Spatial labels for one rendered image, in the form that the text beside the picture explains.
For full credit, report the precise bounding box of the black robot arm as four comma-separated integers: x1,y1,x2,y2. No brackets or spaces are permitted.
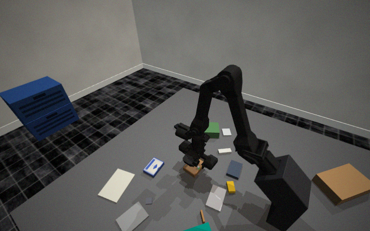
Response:
175,64,282,175

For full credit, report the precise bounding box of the flat tan wooden box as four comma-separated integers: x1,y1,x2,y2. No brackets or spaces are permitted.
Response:
312,164,370,205

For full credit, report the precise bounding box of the green box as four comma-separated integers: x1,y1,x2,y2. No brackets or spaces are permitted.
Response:
204,122,220,138

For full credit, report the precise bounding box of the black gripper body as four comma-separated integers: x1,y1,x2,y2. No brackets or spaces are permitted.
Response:
179,140,218,170

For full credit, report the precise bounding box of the wooden ball-in-hole puzzle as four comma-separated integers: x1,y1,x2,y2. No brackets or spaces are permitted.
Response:
183,158,204,178

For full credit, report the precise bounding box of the yellow rectangular block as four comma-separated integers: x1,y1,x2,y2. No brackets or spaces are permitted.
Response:
226,181,236,193

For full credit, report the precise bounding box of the white flat square block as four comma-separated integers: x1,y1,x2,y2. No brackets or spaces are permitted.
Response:
222,128,231,136

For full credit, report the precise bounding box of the white rectangular block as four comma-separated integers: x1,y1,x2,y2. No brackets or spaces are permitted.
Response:
218,148,232,154

